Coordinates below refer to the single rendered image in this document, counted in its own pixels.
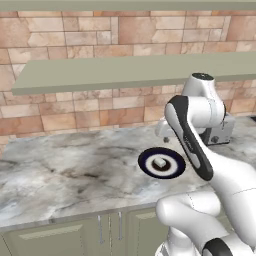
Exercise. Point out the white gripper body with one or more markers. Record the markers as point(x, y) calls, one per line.
point(163, 128)

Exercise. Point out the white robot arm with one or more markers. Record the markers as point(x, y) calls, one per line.
point(233, 180)

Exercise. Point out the white marshmallow cube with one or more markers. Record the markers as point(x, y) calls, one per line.
point(159, 162)

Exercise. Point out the dark blue and white plate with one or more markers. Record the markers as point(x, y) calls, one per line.
point(148, 166)

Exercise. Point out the silver toaster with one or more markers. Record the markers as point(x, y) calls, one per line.
point(228, 131)

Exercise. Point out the narrow grey-green cupboard door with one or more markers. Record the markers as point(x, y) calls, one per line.
point(115, 233)

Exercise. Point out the wide grey-green cupboard door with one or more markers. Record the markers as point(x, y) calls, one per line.
point(50, 238)

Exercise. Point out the grey-green wall shelf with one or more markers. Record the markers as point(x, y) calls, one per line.
point(100, 75)
point(100, 5)

